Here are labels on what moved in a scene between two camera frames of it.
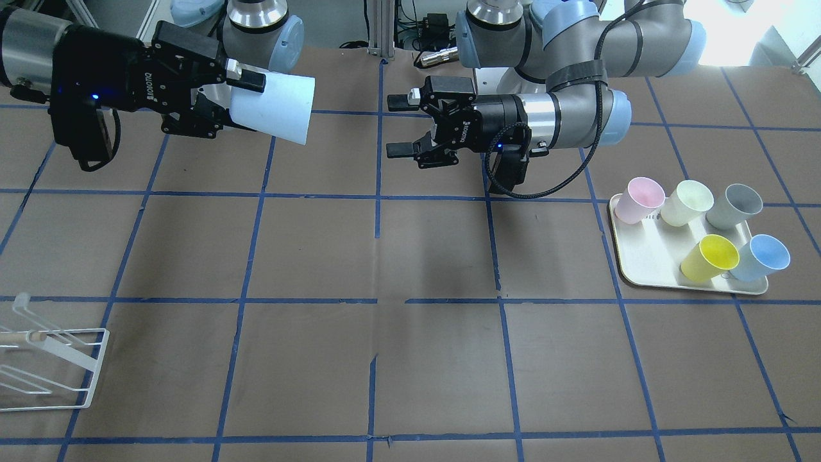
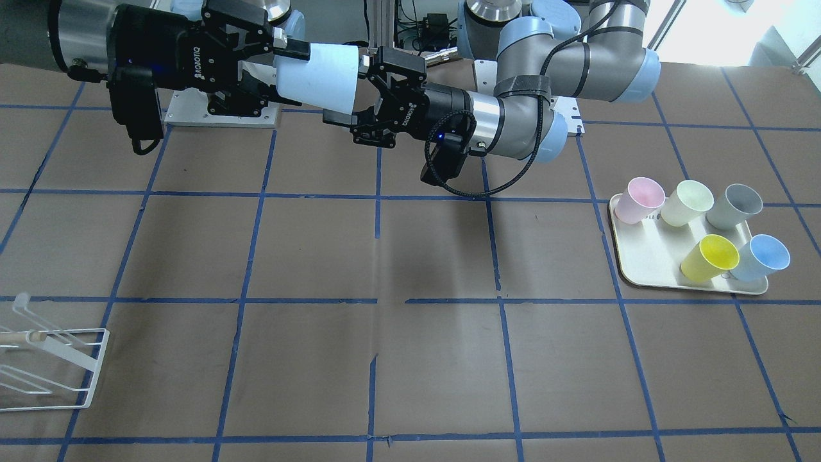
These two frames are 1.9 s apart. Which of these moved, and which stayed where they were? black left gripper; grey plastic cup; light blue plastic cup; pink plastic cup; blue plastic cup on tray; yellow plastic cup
Moved: black left gripper; light blue plastic cup
Stayed: blue plastic cup on tray; yellow plastic cup; grey plastic cup; pink plastic cup
